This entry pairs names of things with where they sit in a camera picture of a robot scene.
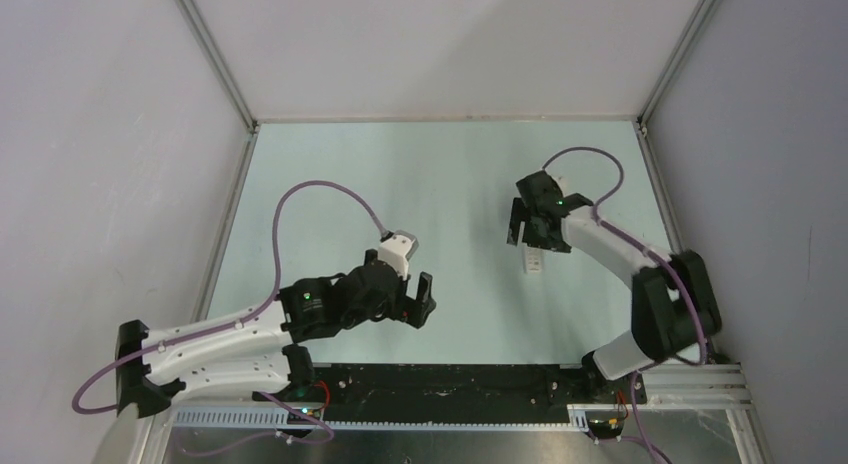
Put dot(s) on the white slotted cable duct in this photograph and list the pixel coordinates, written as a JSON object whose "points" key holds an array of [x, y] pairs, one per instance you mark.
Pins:
{"points": [[267, 418]]}

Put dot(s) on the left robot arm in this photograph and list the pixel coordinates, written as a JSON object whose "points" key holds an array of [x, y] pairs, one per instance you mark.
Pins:
{"points": [[260, 350]]}

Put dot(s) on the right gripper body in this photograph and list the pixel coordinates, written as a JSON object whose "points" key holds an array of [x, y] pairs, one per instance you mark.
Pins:
{"points": [[549, 242]]}

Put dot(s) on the white remote control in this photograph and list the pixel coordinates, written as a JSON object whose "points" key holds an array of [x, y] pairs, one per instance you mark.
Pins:
{"points": [[533, 260]]}

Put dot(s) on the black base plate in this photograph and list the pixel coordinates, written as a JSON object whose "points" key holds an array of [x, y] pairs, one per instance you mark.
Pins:
{"points": [[512, 391]]}

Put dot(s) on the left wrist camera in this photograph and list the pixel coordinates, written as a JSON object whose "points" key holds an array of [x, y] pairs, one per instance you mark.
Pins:
{"points": [[397, 250]]}

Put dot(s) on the aluminium frame rail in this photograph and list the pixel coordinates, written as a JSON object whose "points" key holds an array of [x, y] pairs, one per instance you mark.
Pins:
{"points": [[197, 25]]}

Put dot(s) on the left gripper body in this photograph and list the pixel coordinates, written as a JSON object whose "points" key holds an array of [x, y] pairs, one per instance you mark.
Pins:
{"points": [[389, 307]]}

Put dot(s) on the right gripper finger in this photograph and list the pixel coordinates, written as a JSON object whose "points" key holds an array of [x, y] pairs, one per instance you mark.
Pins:
{"points": [[528, 235], [517, 218]]}

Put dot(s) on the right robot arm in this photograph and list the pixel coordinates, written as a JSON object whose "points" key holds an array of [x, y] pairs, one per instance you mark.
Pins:
{"points": [[673, 305]]}

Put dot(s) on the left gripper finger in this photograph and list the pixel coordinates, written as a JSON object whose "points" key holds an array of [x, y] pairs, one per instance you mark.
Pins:
{"points": [[419, 308], [403, 300]]}

